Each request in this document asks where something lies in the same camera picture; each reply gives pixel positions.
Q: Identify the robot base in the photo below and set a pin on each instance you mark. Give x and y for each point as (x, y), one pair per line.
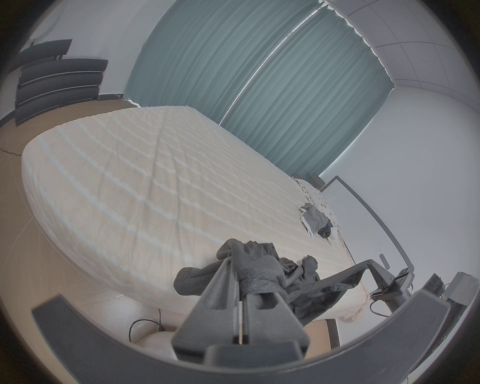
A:
(157, 345)

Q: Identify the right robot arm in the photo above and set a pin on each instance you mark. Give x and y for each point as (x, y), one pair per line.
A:
(431, 285)

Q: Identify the grey and white garment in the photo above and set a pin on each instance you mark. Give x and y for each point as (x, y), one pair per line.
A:
(313, 217)

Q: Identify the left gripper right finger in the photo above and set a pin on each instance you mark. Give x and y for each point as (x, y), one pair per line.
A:
(270, 330)

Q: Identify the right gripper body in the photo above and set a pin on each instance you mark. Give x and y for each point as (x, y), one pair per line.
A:
(390, 292)

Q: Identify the grey bedside table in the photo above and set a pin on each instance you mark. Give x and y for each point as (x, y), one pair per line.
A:
(311, 179)

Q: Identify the bed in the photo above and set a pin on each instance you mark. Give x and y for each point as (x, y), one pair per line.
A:
(131, 180)

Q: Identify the black T-shirt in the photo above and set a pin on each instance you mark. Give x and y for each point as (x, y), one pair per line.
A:
(262, 270)

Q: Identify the black shiny garment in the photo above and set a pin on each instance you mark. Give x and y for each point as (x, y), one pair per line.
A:
(323, 231)

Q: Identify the black chest of drawers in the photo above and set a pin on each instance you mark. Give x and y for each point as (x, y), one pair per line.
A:
(60, 86)

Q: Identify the blue-green curtain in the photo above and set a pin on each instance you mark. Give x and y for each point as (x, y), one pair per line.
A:
(210, 56)
(318, 93)

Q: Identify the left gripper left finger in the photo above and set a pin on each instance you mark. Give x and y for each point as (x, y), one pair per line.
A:
(210, 330)

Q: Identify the white printed pillow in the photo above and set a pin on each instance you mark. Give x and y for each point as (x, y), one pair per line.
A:
(318, 197)

